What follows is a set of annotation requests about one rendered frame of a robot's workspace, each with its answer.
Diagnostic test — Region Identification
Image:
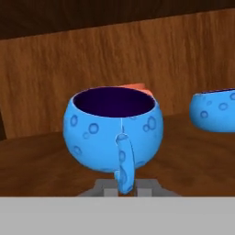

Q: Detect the blue spotted mug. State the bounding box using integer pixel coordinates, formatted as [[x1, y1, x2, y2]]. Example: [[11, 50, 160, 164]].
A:
[[62, 86, 164, 196]]

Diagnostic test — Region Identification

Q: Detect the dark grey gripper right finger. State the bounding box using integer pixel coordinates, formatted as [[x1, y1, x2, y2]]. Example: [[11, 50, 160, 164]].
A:
[[133, 178, 181, 197]]

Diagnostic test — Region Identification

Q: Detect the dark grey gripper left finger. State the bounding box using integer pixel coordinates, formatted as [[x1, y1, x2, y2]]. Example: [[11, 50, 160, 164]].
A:
[[77, 178, 120, 197]]

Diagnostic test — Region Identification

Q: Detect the orange object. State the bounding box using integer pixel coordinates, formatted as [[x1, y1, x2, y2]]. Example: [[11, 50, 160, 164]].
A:
[[119, 83, 153, 95]]

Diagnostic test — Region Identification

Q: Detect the blue spotted bowl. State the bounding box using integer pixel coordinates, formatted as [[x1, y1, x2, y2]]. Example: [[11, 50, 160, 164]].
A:
[[188, 88, 235, 133]]

